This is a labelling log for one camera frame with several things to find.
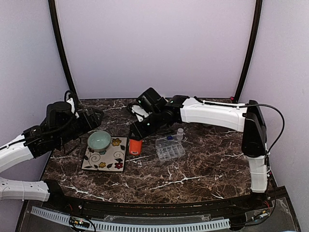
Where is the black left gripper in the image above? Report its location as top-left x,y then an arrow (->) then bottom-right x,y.
56,107 -> 104,147

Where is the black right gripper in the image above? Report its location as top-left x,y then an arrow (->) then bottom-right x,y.
129,109 -> 164,140

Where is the small white dropper bottle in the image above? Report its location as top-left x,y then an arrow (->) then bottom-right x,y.
176,128 -> 184,141

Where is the clear plastic pill organizer box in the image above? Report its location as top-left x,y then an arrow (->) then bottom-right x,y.
155,138 -> 185,162

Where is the orange bottle with grey lid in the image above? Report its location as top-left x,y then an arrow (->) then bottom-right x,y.
129,139 -> 142,156

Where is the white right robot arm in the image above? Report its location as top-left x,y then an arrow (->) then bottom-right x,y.
127,87 -> 268,210

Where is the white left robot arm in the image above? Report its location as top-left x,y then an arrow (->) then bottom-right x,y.
0,99 -> 104,211

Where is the green bowl on plate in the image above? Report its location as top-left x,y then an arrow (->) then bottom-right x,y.
87,131 -> 112,151

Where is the floral square plate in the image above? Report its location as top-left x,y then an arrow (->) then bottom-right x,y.
81,137 -> 128,173

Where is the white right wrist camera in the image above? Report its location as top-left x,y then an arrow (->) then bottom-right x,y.
129,104 -> 149,122

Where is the white slotted cable duct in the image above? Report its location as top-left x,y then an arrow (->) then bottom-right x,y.
30,206 -> 231,232

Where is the black left frame post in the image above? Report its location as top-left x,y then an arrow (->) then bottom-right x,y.
48,0 -> 79,100

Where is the black frame post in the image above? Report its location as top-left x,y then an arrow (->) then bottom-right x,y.
48,0 -> 79,100
232,0 -> 263,103

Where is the black front table rail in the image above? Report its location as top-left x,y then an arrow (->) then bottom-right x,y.
42,195 -> 273,217

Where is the black right frame post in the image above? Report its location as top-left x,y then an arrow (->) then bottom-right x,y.
232,0 -> 263,103

